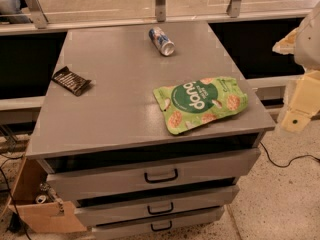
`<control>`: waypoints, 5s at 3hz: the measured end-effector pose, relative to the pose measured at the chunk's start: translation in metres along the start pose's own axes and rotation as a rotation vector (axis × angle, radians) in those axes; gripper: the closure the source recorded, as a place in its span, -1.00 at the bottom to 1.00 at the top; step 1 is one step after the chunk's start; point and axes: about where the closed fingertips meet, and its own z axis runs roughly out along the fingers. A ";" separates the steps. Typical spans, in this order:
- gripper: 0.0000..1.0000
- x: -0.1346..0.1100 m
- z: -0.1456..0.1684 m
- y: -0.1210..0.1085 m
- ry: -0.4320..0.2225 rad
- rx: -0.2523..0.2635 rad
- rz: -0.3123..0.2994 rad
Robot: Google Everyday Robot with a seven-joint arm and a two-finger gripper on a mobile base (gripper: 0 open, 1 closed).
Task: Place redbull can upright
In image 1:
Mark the brown cardboard box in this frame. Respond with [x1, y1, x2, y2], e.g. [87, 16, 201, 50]
[8, 158, 87, 233]

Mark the grey drawer cabinet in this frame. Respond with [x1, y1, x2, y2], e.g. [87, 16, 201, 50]
[25, 19, 277, 240]

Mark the black bottom drawer handle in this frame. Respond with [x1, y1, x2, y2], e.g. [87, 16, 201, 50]
[150, 221, 173, 232]

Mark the blue silver redbull can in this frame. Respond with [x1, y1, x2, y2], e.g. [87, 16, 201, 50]
[149, 27, 175, 56]

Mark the black top drawer handle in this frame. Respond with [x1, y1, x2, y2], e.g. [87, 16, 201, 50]
[144, 169, 179, 184]

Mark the person in blue jeans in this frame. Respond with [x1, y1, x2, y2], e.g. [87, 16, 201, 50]
[0, 0, 30, 24]

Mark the bottom grey drawer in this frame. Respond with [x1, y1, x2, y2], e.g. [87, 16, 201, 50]
[92, 207, 224, 240]

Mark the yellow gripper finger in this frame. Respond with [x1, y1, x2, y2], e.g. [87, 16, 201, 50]
[272, 29, 297, 55]
[280, 71, 320, 133]

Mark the black floor cable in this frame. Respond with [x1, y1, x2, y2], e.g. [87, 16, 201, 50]
[259, 141, 320, 169]
[0, 152, 33, 240]

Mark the top grey drawer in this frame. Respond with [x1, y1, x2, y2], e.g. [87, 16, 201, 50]
[47, 148, 260, 201]

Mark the black floor cable left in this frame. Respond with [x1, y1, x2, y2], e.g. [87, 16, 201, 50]
[0, 152, 33, 240]

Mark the green snack pouch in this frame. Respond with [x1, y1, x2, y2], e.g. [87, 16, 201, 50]
[153, 77, 248, 135]

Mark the grey drawer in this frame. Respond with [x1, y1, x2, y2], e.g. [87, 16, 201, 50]
[75, 184, 239, 226]
[92, 207, 224, 240]
[47, 148, 260, 201]

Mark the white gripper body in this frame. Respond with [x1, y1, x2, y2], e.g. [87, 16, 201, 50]
[294, 2, 320, 70]

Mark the dark brown snack wrapper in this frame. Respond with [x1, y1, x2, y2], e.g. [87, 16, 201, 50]
[52, 66, 91, 96]

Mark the left metal railing post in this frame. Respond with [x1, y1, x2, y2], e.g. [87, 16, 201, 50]
[25, 0, 48, 29]

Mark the small can in box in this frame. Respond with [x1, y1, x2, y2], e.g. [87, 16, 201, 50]
[35, 194, 48, 204]

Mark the middle metal railing post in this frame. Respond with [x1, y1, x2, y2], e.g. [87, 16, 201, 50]
[155, 0, 166, 22]

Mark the black drawer handle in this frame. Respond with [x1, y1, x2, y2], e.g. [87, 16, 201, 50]
[150, 221, 173, 232]
[144, 169, 179, 184]
[147, 202, 174, 215]

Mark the black middle drawer handle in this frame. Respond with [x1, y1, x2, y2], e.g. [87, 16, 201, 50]
[147, 202, 174, 215]

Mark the black floor cable right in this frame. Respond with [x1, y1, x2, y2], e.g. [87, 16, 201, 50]
[259, 141, 320, 169]

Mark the middle grey drawer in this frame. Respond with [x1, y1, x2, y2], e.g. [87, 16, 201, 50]
[75, 184, 239, 226]

